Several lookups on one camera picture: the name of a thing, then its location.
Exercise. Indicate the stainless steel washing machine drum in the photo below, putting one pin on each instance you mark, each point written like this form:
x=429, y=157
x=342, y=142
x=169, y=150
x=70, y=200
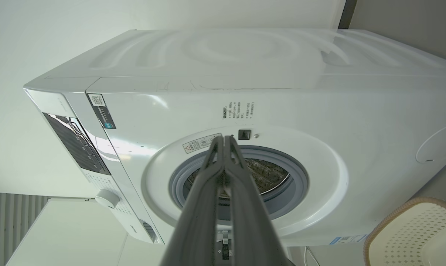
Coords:
x=269, y=177

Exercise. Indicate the printed instruction text label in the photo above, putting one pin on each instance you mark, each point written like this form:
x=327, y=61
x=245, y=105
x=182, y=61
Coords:
x=238, y=111

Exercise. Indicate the dark QR code sticker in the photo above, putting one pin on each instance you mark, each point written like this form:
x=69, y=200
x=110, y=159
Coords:
x=101, y=111

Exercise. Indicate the white front-load washing machine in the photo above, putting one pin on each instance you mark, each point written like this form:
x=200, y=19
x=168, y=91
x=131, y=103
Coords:
x=356, y=111

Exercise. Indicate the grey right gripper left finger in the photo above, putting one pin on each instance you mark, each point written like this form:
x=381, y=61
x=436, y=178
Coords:
x=202, y=207

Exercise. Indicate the cream perforated laundry basket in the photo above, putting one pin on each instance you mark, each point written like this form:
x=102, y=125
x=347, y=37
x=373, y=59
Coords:
x=411, y=236

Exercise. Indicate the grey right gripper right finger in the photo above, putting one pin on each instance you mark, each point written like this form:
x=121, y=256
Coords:
x=248, y=221

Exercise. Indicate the grey ribbed wall panel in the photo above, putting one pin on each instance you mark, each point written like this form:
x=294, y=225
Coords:
x=4, y=229

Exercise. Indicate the round filter access cover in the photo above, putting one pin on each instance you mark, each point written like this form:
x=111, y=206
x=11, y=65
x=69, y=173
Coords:
x=442, y=144

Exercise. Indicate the grey warning label sticker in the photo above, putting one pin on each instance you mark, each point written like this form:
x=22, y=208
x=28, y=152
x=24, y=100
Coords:
x=198, y=144

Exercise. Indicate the black glossy control display panel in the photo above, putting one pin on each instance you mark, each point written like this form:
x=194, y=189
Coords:
x=77, y=142

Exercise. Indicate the blue energy label sticker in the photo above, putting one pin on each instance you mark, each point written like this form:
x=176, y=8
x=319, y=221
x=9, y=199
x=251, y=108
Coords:
x=346, y=239

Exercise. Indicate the white washing machine dial knob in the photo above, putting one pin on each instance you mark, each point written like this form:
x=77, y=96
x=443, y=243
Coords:
x=107, y=198

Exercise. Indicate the black door latch socket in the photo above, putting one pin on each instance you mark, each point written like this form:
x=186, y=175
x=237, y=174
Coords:
x=244, y=134

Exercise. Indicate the white low cabinet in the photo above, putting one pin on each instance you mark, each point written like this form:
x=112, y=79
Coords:
x=71, y=236

